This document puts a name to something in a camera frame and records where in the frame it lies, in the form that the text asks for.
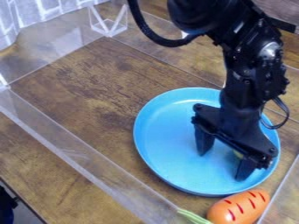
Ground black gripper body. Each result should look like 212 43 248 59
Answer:
191 102 280 171

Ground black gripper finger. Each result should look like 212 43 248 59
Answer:
235 157 258 181
195 125 215 156

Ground blue oval tray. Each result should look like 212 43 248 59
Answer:
134 87 280 197

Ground yellow toy lemon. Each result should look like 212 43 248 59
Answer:
234 150 244 159

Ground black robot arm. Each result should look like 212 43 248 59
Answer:
167 0 290 181

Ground orange toy carrot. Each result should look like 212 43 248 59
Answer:
178 189 270 224

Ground dark object at lower left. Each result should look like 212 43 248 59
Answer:
0 186 18 224

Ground white patterned curtain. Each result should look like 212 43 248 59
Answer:
0 0 110 51

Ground black cable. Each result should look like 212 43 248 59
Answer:
126 0 200 48

